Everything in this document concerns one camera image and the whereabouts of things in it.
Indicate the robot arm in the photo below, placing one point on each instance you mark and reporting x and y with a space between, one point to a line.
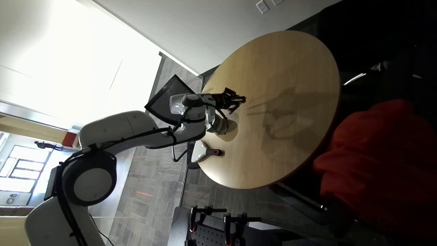
102 130

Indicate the black clamp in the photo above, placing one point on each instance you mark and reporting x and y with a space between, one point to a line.
239 222
201 215

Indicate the black mesh office chair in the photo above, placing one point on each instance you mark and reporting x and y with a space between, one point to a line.
164 99

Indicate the window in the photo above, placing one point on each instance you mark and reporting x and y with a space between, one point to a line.
24 169

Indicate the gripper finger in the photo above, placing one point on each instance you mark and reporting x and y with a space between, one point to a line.
235 96
234 107

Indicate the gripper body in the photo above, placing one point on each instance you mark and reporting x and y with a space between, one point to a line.
221 100

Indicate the red wall sign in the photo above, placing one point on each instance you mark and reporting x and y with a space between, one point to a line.
70 139

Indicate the red cloth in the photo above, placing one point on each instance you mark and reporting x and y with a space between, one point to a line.
382 164

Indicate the white wall socket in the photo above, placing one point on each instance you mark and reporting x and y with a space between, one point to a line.
262 7
277 1

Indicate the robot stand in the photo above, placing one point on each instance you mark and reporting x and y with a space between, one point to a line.
211 235

